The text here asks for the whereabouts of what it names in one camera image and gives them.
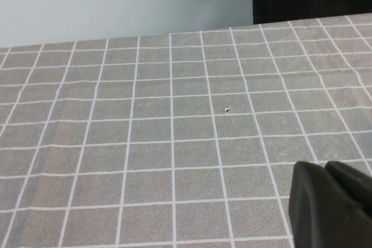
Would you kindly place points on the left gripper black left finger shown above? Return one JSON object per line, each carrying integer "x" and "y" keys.
{"x": 319, "y": 216}

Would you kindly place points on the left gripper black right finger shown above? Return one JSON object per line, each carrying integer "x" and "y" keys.
{"x": 351, "y": 184}

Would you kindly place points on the grey white-grid tablecloth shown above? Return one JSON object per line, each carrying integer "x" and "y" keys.
{"x": 174, "y": 143}

